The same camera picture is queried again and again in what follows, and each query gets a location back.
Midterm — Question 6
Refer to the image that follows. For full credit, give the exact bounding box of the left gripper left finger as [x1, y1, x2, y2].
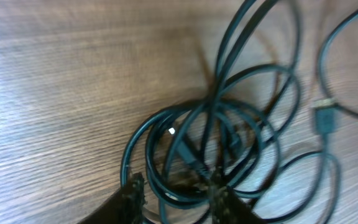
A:
[78, 172, 145, 224]

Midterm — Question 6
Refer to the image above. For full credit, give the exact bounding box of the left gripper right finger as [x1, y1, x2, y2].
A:
[208, 169, 267, 224]

